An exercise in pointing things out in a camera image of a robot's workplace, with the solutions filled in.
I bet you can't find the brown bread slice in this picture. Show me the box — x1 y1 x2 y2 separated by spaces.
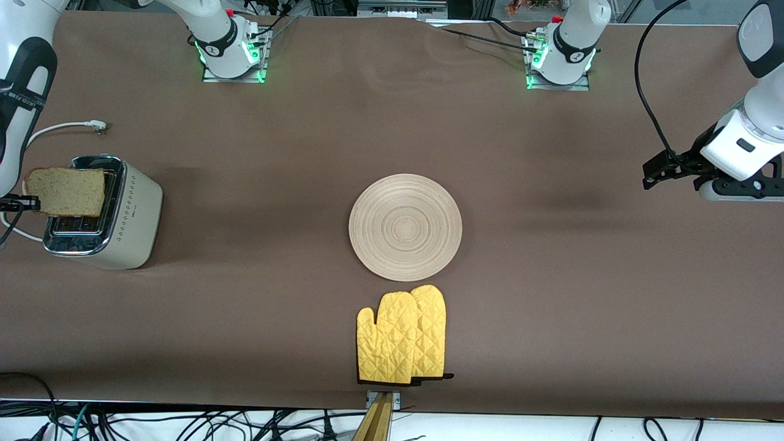
23 167 107 218

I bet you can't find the round wooden plate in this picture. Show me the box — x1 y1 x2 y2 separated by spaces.
349 174 463 282

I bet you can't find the beige chrome two-slot toaster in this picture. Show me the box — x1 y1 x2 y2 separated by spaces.
43 154 164 270

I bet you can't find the brown table cover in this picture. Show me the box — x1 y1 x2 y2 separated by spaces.
0 9 784 423

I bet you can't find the yellow quilted oven mitt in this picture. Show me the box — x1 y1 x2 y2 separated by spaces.
409 284 455 383
356 292 423 386

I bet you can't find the grey equipment box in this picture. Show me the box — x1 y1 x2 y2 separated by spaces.
357 0 451 19

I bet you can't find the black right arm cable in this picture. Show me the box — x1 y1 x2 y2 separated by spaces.
0 208 26 247

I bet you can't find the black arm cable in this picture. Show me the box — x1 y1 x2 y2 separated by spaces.
633 0 745 181
0 208 26 247

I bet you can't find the white toaster power cord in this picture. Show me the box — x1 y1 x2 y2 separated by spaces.
0 120 108 242

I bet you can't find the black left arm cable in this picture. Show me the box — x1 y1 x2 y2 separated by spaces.
633 0 745 181

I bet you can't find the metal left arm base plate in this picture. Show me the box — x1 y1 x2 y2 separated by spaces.
526 31 592 91

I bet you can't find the black cable on table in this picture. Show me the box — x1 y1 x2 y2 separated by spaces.
423 17 540 53

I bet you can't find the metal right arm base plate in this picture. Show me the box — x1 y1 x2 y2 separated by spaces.
202 28 271 84

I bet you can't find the black floor cable tangle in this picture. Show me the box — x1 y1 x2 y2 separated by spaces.
0 371 368 441

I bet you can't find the yellow camera mount beam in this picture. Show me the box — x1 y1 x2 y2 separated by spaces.
352 392 393 441

